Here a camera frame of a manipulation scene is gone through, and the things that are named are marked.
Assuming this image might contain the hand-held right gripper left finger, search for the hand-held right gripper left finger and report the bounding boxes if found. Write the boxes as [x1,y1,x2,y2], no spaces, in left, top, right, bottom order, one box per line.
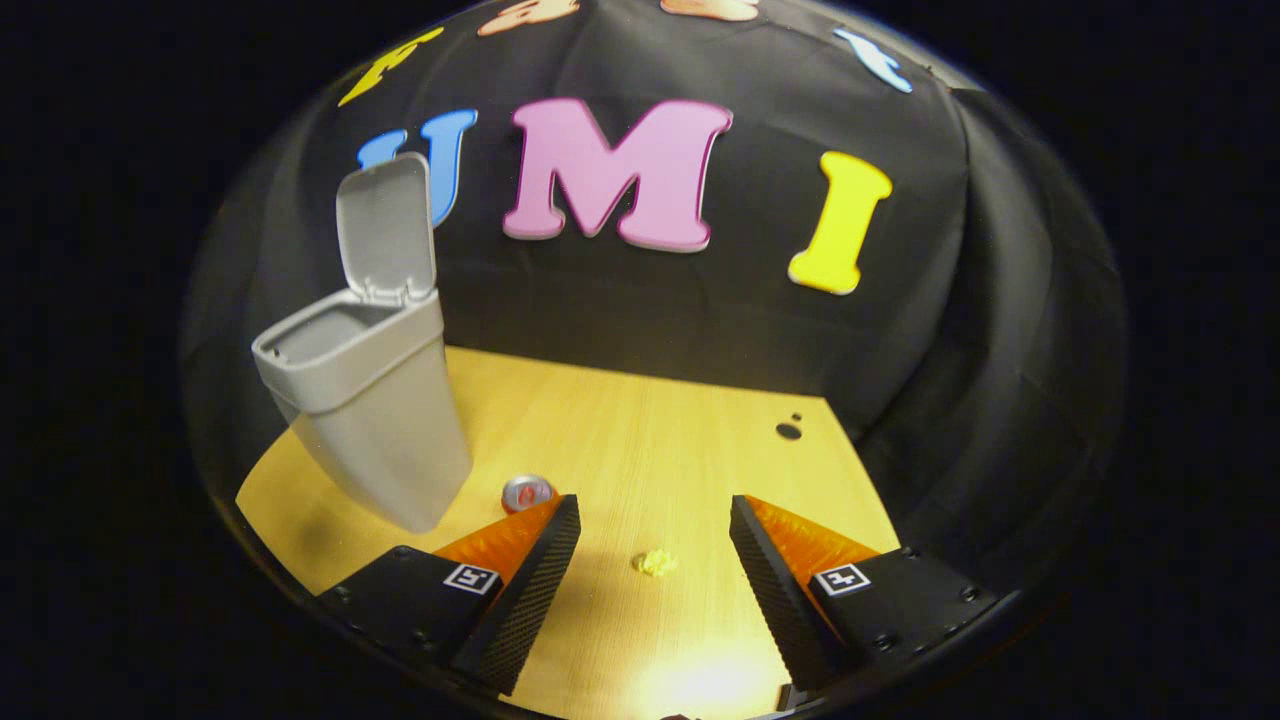
[318,493,582,698]

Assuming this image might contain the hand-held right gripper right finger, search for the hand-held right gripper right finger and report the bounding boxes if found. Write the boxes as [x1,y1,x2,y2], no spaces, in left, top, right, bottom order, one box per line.
[729,494,1001,701]

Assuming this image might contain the red pop can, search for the red pop can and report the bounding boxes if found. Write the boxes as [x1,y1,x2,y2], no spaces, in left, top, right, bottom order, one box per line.
[501,474,554,515]

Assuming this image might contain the white desktop garbage bin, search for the white desktop garbage bin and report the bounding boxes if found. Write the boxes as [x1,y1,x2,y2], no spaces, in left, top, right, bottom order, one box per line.
[250,152,474,534]

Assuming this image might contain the black backdrop cloth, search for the black backdrop cloth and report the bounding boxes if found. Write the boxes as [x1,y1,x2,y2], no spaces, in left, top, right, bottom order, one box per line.
[180,0,1131,601]

